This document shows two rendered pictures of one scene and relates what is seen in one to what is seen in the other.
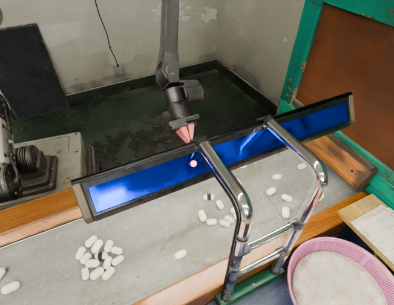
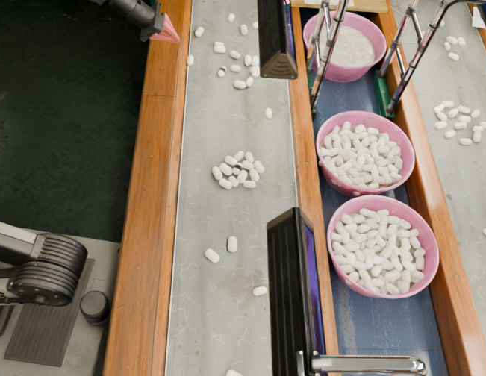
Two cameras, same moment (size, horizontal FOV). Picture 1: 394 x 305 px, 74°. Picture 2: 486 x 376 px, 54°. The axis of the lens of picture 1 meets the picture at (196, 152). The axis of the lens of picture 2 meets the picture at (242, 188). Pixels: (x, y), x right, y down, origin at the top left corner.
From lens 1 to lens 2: 0.98 m
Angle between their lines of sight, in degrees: 46
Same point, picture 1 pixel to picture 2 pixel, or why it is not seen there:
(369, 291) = (346, 33)
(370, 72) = not seen: outside the picture
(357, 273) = not seen: hidden behind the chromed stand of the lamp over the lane
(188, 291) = (304, 117)
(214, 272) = (298, 96)
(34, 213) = (150, 214)
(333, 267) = (323, 39)
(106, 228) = (206, 160)
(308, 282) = not seen: hidden behind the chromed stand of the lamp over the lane
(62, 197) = (143, 185)
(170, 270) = (277, 126)
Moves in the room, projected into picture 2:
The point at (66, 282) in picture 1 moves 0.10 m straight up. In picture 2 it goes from (248, 201) to (253, 180)
